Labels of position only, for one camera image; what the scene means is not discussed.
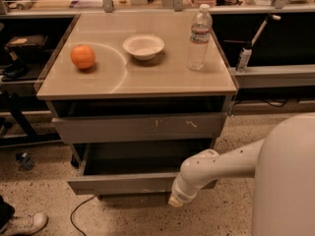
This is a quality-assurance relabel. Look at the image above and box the grey drawer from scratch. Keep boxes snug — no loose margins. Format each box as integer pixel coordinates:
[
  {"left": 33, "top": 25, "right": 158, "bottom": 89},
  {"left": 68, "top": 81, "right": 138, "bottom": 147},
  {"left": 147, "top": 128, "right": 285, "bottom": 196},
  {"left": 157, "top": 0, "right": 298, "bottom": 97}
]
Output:
[
  {"left": 52, "top": 113, "right": 226, "bottom": 144},
  {"left": 68, "top": 139, "right": 212, "bottom": 196},
  {"left": 95, "top": 192, "right": 170, "bottom": 201}
]

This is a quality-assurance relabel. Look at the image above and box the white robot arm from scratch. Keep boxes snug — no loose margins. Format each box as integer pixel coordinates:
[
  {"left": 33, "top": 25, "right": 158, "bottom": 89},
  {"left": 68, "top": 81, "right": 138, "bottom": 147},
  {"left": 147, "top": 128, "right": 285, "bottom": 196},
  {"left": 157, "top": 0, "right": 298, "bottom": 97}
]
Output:
[{"left": 168, "top": 112, "right": 315, "bottom": 236}]

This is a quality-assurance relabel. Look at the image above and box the grey bottom drawer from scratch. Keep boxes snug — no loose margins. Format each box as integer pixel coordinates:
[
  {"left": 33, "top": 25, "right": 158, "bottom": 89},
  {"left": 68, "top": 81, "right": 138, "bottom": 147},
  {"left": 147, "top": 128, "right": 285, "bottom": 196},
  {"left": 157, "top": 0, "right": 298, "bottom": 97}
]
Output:
[{"left": 95, "top": 192, "right": 170, "bottom": 201}]

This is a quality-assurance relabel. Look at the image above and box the grey top drawer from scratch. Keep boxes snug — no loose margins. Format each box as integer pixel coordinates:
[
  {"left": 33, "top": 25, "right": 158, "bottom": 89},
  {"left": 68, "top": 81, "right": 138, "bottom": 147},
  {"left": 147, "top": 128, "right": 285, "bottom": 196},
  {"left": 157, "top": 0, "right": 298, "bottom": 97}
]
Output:
[{"left": 52, "top": 113, "right": 226, "bottom": 144}]

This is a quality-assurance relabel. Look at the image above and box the grey drawer cabinet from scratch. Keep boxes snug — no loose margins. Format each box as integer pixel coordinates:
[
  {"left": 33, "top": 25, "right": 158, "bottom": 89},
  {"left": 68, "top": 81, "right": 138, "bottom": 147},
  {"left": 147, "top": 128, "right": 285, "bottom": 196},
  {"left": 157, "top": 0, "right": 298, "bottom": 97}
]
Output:
[{"left": 36, "top": 11, "right": 238, "bottom": 202}]

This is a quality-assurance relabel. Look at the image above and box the white sneaker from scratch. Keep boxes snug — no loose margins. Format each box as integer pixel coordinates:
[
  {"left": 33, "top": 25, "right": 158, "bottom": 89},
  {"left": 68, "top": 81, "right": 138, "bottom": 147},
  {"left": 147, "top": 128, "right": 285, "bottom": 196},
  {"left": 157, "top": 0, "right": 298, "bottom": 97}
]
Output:
[{"left": 3, "top": 212, "right": 48, "bottom": 236}]

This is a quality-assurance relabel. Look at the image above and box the small dark floor object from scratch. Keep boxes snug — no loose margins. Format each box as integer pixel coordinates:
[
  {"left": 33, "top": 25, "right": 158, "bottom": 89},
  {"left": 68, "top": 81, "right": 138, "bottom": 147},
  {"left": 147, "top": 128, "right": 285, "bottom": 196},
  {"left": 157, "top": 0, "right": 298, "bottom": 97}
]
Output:
[{"left": 16, "top": 152, "right": 34, "bottom": 171}]

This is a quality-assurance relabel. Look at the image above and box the white bowl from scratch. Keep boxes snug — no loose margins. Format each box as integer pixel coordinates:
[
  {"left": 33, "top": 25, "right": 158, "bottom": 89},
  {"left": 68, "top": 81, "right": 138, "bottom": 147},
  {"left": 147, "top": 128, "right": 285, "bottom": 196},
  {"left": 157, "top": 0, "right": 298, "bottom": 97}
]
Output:
[{"left": 123, "top": 34, "right": 164, "bottom": 61}]

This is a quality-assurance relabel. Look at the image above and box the white caulk gun tool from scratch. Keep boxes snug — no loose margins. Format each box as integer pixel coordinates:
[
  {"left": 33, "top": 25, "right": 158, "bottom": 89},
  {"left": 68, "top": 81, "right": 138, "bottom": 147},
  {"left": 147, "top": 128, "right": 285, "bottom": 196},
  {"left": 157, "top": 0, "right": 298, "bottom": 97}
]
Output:
[{"left": 235, "top": 14, "right": 282, "bottom": 73}]

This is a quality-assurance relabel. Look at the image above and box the orange fruit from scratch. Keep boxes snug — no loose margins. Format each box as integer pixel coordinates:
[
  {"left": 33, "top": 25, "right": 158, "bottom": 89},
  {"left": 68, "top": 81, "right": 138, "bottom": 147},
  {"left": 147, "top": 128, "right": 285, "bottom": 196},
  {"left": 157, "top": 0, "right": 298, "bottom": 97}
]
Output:
[{"left": 70, "top": 44, "right": 95, "bottom": 70}]

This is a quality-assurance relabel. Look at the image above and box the clear plastic water bottle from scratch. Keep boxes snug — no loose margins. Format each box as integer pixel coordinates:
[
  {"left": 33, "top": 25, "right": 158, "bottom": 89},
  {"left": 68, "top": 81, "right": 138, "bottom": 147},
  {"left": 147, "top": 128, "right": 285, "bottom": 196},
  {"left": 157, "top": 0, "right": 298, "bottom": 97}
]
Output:
[{"left": 187, "top": 4, "right": 213, "bottom": 71}]

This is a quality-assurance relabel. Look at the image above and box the black floor cable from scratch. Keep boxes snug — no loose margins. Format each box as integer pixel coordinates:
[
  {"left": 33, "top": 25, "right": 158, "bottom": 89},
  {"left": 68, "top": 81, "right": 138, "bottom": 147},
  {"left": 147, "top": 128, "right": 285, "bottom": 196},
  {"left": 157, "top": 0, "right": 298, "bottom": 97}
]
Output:
[{"left": 70, "top": 195, "right": 96, "bottom": 236}]

